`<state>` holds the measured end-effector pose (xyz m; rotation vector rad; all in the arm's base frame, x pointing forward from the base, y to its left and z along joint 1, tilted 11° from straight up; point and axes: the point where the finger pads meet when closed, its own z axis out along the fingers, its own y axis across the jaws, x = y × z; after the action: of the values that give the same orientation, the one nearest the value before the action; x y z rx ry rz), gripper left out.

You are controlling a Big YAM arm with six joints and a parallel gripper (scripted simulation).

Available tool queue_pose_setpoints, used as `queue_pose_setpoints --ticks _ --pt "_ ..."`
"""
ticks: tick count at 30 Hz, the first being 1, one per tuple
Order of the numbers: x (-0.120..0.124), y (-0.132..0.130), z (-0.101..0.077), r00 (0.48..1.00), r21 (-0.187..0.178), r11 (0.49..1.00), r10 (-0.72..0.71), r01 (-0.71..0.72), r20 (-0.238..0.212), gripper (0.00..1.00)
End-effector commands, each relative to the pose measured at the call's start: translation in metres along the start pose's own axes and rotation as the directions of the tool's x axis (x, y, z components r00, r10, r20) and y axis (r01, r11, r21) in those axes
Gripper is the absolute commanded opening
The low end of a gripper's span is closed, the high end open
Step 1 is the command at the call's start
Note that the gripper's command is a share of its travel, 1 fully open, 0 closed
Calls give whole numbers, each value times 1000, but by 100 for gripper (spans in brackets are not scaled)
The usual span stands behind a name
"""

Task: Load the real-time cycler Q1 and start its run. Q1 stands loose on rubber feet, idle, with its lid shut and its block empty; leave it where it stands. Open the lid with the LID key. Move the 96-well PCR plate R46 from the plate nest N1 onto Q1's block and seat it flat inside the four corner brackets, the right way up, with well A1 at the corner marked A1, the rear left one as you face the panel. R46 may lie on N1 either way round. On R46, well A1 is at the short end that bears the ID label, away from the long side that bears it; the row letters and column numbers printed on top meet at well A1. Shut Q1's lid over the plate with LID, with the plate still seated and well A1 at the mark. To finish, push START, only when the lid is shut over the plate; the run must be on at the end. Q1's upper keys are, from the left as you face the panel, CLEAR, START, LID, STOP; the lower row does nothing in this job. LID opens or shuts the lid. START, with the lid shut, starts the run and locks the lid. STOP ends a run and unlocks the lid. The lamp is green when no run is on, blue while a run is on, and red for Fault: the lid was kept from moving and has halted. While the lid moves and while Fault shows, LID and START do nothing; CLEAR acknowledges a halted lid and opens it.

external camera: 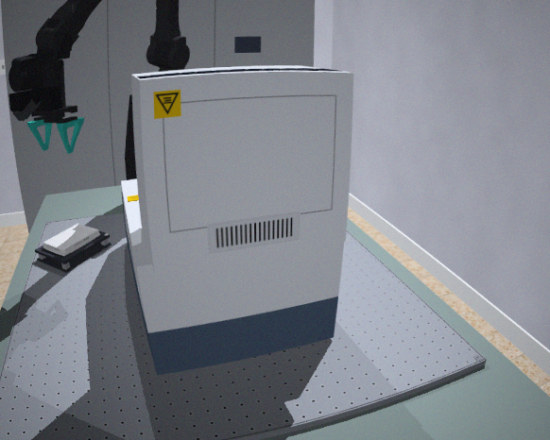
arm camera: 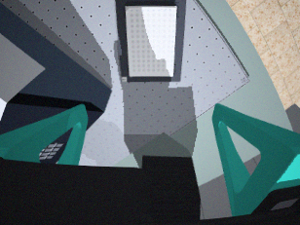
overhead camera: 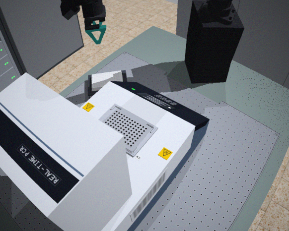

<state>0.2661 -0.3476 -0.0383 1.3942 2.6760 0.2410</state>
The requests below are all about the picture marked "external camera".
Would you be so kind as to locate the grey lab instrument housing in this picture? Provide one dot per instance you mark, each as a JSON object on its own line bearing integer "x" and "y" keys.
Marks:
{"x": 232, "y": 165}

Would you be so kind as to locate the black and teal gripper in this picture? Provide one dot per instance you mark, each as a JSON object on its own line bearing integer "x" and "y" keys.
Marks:
{"x": 55, "y": 116}

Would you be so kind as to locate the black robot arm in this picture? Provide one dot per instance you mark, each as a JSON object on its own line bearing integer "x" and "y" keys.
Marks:
{"x": 55, "y": 39}

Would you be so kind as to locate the white well pcr plate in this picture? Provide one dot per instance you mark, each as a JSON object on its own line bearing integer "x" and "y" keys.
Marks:
{"x": 71, "y": 239}

